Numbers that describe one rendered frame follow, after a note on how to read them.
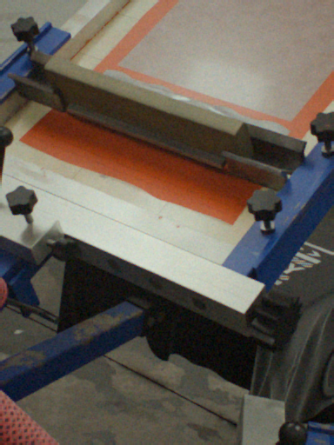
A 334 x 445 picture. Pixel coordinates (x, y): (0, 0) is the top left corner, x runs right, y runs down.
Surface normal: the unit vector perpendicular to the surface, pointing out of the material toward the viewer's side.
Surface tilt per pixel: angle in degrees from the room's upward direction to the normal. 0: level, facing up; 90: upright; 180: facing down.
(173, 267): 32
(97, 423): 0
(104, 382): 0
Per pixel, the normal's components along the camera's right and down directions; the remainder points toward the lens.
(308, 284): 0.15, -0.92
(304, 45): -0.17, -0.66
